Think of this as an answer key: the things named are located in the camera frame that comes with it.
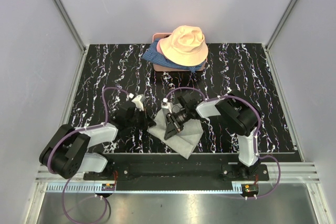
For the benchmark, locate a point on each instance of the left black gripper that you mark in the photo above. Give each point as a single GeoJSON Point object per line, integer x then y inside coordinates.
{"type": "Point", "coordinates": [147, 122]}

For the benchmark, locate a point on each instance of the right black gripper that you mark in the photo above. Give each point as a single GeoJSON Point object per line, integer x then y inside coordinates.
{"type": "Point", "coordinates": [172, 129]}

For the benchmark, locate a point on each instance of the grey cloth napkin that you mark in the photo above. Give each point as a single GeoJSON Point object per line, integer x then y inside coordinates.
{"type": "Point", "coordinates": [184, 142]}

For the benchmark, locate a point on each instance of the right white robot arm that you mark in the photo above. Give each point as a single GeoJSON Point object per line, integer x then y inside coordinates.
{"type": "Point", "coordinates": [237, 114]}

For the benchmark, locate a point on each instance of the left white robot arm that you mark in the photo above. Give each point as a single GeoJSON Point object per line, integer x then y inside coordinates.
{"type": "Point", "coordinates": [66, 153]}

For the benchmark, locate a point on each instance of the blue patterned cloth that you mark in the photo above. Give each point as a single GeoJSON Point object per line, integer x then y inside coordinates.
{"type": "Point", "coordinates": [161, 64]}

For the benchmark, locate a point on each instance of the peach bucket hat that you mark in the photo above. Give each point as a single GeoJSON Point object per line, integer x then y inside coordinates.
{"type": "Point", "coordinates": [185, 46]}

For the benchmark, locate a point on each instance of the pink plastic tray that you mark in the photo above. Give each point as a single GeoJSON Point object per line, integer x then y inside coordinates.
{"type": "Point", "coordinates": [160, 68]}

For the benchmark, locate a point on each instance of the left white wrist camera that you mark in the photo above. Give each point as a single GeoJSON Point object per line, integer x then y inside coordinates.
{"type": "Point", "coordinates": [138, 100]}

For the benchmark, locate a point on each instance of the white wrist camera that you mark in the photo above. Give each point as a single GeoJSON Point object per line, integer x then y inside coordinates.
{"type": "Point", "coordinates": [166, 106]}
{"type": "Point", "coordinates": [138, 100]}

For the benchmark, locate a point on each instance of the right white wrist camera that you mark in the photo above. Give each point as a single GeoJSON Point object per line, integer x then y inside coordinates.
{"type": "Point", "coordinates": [166, 106]}

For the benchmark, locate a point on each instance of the white slotted cable duct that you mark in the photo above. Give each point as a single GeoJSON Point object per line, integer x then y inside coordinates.
{"type": "Point", "coordinates": [81, 187]}

